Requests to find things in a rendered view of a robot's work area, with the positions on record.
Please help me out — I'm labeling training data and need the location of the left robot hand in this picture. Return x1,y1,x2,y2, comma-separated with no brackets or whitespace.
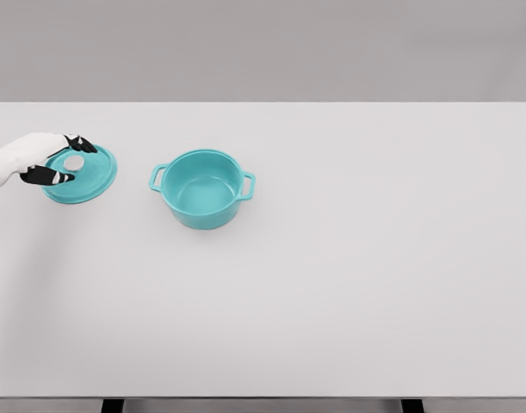
5,132,99,187

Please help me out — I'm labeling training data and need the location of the teal pot lid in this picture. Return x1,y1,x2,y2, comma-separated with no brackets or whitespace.
41,143,118,206

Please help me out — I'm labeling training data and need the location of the teal pot with handles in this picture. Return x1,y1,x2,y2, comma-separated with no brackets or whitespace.
148,149,257,231

